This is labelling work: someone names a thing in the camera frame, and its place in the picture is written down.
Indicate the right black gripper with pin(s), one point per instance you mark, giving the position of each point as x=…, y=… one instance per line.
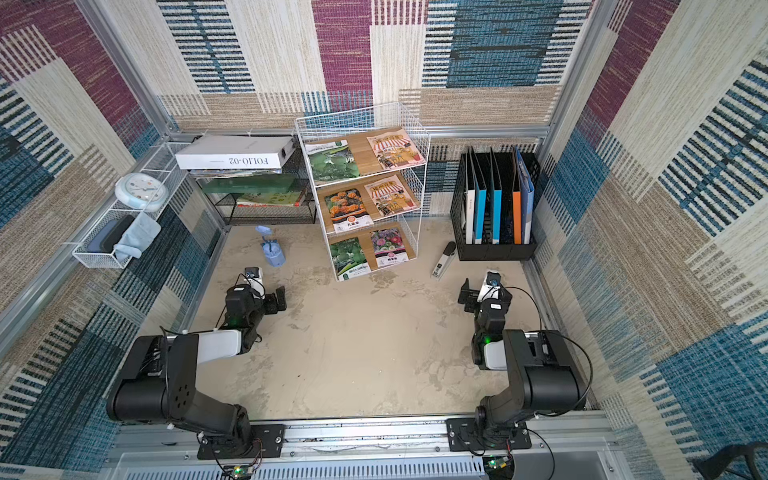
x=475, y=294

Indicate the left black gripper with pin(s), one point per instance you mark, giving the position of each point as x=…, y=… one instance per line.
x=280, y=300

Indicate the green gourd seed bag top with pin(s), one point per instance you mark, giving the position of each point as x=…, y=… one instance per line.
x=332, y=162

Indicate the green gourd seed bag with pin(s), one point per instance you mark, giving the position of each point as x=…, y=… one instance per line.
x=349, y=259
x=332, y=162

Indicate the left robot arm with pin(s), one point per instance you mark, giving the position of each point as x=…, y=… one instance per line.
x=157, y=382

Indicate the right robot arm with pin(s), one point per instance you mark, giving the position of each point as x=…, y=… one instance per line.
x=543, y=376

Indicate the green gourd seed bag bottom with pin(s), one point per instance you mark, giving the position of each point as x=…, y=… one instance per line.
x=349, y=259

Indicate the pink flower seed bag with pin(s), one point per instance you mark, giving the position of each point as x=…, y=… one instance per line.
x=389, y=247

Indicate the orange marigold seed bag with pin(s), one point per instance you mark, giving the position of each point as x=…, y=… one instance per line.
x=347, y=211

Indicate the black white remote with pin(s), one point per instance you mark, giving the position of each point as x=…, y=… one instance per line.
x=444, y=261

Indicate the black file organizer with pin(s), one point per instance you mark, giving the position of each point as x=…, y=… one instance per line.
x=506, y=250

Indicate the black mesh document tray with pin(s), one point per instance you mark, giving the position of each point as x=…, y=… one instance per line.
x=233, y=215

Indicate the green and red book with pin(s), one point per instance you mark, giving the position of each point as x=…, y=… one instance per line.
x=286, y=199

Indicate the white file folder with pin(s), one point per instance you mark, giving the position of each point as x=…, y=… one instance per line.
x=469, y=208

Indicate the teal file folder left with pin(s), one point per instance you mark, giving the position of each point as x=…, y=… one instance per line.
x=480, y=189

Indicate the teal file folder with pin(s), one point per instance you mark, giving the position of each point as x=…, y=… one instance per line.
x=496, y=199
x=480, y=189

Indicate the orange file folder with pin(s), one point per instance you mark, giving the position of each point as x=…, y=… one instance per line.
x=517, y=201

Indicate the green plastic case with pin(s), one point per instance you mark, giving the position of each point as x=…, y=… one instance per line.
x=254, y=184

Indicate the blue file folder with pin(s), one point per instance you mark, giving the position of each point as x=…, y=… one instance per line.
x=526, y=198

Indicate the magazine stack under box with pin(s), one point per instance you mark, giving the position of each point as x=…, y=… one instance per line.
x=231, y=173

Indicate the teal file folder right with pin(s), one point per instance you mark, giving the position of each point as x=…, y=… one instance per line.
x=496, y=199

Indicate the white folio box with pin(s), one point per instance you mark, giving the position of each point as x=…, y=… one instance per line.
x=229, y=152

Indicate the light blue cloth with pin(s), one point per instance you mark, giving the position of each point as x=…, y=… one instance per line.
x=137, y=238

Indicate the white round clock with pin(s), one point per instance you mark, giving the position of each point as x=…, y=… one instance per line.
x=141, y=192

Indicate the dark blue case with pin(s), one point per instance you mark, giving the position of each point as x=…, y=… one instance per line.
x=109, y=235

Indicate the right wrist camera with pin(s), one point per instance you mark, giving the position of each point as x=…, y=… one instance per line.
x=491, y=286

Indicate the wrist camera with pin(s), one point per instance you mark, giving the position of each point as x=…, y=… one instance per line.
x=254, y=278
x=491, y=286

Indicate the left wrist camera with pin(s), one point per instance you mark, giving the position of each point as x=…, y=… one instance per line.
x=254, y=278

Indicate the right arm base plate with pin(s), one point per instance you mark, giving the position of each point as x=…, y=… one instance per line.
x=464, y=435

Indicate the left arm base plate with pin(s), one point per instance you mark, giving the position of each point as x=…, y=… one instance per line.
x=263, y=441

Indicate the white wire three-tier shelf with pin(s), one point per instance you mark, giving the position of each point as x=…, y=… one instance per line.
x=355, y=126

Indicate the white wire wall basket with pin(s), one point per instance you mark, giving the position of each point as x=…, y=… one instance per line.
x=160, y=164

